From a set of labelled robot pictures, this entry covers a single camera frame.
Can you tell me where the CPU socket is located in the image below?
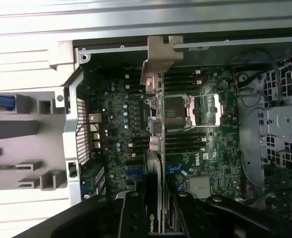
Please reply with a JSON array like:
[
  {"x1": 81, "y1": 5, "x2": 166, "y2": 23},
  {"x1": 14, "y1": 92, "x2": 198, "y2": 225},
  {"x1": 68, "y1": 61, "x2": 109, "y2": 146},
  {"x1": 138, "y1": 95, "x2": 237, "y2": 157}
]
[{"x1": 164, "y1": 93, "x2": 194, "y2": 129}]

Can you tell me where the silver chipset heatsink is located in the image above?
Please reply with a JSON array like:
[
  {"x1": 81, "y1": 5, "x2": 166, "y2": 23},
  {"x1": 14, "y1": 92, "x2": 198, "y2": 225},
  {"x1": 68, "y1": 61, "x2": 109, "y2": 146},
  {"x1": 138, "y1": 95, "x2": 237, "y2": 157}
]
[{"x1": 188, "y1": 177, "x2": 214, "y2": 197}]

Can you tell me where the black RAM slot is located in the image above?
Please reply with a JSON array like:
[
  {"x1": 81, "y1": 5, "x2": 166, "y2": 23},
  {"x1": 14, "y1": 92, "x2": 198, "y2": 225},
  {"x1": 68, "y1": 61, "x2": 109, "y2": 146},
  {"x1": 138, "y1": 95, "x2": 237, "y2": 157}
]
[
  {"x1": 124, "y1": 76, "x2": 201, "y2": 83},
  {"x1": 124, "y1": 70, "x2": 201, "y2": 77},
  {"x1": 124, "y1": 82, "x2": 201, "y2": 89},
  {"x1": 129, "y1": 143, "x2": 208, "y2": 149},
  {"x1": 129, "y1": 133, "x2": 208, "y2": 139},
  {"x1": 129, "y1": 148, "x2": 208, "y2": 155},
  {"x1": 129, "y1": 138, "x2": 208, "y2": 144},
  {"x1": 124, "y1": 88, "x2": 201, "y2": 95}
]

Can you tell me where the blue expansion slot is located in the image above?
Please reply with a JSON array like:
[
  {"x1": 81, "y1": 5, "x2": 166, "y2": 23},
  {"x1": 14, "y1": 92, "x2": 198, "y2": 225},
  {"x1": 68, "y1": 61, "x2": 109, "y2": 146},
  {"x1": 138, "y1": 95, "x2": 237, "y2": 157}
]
[{"x1": 125, "y1": 169, "x2": 181, "y2": 175}]

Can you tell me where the silver computer case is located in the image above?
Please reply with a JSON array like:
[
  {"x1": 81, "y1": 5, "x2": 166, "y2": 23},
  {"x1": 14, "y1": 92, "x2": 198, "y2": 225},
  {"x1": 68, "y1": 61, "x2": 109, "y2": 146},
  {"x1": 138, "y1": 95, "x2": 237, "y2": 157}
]
[{"x1": 48, "y1": 32, "x2": 292, "y2": 238}]

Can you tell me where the grey plastic parts rack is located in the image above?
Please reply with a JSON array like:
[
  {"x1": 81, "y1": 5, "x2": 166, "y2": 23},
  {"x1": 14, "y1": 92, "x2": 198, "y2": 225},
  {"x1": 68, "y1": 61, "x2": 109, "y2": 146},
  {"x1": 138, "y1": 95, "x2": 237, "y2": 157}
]
[{"x1": 0, "y1": 90, "x2": 69, "y2": 192}]

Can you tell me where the thin dark wire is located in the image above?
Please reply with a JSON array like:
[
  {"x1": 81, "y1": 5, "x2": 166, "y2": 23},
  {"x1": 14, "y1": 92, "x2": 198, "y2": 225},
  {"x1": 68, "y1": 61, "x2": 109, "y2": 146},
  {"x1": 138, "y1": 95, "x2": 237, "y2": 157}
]
[{"x1": 234, "y1": 48, "x2": 281, "y2": 110}]

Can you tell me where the metal socket cover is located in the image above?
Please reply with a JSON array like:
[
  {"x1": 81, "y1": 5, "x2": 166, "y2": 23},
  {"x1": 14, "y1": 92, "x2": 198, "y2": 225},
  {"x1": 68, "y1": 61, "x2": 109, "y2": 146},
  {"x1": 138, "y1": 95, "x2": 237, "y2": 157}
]
[{"x1": 190, "y1": 92, "x2": 226, "y2": 127}]

